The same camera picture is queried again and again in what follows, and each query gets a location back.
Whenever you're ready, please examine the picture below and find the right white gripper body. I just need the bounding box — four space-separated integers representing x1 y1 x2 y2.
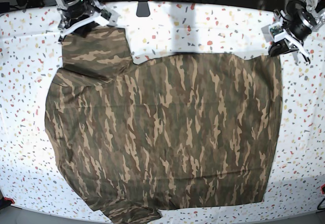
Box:
58 5 109 41

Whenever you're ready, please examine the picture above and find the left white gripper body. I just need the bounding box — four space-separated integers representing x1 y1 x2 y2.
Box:
273 29 310 64

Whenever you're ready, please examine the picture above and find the camouflage T-shirt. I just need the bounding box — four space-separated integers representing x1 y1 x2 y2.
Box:
45 28 282 223

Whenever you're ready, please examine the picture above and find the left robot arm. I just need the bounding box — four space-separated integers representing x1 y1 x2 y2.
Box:
268 0 324 64

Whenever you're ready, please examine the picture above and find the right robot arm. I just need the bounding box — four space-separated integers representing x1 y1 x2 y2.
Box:
55 0 112 42

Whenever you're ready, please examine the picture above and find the red clamp right corner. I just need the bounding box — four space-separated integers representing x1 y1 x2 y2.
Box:
321 184 325 195

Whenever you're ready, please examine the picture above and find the red clamp corner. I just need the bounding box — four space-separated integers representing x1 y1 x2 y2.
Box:
321 184 325 195
4 197 15 205

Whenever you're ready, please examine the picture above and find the terrazzo pattern table cloth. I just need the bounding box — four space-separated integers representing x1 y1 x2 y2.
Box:
1 2 324 223

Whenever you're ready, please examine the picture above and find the red clamp left corner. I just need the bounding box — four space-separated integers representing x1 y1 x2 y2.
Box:
4 197 15 205

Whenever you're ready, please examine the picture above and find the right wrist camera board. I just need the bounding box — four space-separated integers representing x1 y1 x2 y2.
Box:
101 8 120 26

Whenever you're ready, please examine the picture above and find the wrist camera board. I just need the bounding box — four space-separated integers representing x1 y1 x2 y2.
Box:
269 23 283 41
101 8 120 26

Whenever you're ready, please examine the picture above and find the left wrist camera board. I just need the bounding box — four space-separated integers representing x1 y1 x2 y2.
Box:
269 23 283 41

